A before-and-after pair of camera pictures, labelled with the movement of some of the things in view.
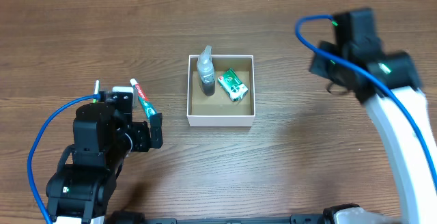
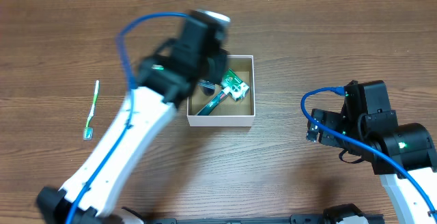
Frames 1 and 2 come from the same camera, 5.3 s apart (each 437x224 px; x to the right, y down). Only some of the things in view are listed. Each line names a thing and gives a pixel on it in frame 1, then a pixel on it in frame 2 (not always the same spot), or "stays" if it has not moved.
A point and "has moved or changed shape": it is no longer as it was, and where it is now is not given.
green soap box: x=231 y=85 stays
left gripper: x=137 y=135 → x=212 y=72
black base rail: x=305 y=219 stays
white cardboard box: x=218 y=109 stays
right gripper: x=325 y=64 → x=323 y=127
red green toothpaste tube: x=143 y=96 has moved or changed shape
